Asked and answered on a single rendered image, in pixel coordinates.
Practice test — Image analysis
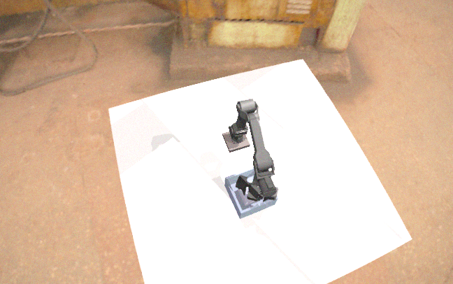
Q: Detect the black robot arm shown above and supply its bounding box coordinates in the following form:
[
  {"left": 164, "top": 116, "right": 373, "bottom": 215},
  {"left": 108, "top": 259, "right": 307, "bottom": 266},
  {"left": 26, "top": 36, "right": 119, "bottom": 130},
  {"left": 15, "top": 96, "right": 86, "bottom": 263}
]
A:
[{"left": 229, "top": 99, "right": 277, "bottom": 201}]

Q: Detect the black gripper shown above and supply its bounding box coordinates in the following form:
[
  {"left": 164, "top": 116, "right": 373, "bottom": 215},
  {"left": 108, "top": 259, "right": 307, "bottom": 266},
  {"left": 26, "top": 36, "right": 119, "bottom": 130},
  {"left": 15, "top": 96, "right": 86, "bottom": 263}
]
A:
[{"left": 236, "top": 175, "right": 279, "bottom": 202}]

